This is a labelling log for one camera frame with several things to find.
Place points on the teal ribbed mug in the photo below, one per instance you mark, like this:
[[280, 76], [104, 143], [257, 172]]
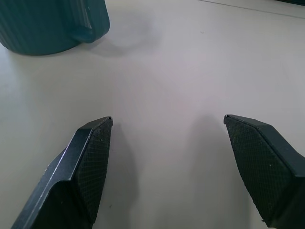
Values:
[[47, 23]]

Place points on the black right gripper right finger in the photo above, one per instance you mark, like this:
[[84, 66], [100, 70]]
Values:
[[269, 167]]

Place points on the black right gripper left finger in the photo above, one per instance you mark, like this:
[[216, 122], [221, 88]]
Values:
[[78, 171]]

